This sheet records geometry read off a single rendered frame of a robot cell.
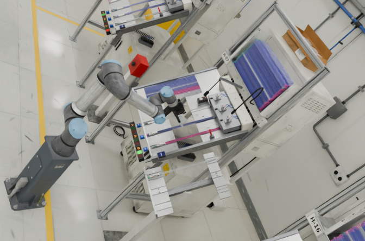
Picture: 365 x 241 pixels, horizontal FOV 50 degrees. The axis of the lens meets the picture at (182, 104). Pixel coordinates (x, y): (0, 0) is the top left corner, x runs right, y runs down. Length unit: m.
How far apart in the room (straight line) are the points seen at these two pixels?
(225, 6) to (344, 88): 1.44
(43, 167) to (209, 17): 2.16
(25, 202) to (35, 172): 0.30
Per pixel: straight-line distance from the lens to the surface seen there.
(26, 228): 2.88
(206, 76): 3.19
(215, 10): 3.88
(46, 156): 2.60
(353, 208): 2.51
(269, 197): 4.44
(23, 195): 2.86
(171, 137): 2.82
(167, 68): 4.17
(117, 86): 2.23
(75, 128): 2.42
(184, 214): 3.64
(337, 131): 4.14
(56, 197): 3.10
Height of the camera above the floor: 2.34
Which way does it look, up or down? 28 degrees down
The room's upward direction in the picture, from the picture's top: 44 degrees clockwise
